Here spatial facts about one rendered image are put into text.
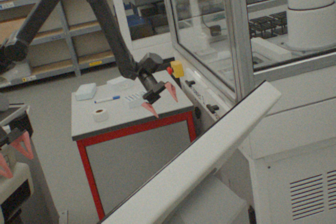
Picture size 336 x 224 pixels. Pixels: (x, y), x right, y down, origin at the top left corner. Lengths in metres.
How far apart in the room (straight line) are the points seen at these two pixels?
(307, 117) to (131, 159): 0.94
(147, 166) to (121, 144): 0.18
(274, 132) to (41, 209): 1.54
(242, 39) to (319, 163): 0.54
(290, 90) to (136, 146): 0.91
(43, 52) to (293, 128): 4.96
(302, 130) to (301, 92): 0.13
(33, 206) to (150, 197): 1.93
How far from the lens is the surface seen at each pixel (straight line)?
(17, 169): 1.69
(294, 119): 1.38
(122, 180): 2.07
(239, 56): 1.23
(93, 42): 5.99
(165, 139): 2.00
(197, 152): 0.67
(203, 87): 1.67
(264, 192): 1.47
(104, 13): 1.48
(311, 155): 1.49
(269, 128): 1.35
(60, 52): 6.02
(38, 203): 2.49
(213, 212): 0.78
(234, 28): 1.21
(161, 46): 2.56
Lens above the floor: 1.52
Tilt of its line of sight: 22 degrees down
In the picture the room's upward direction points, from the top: 11 degrees counter-clockwise
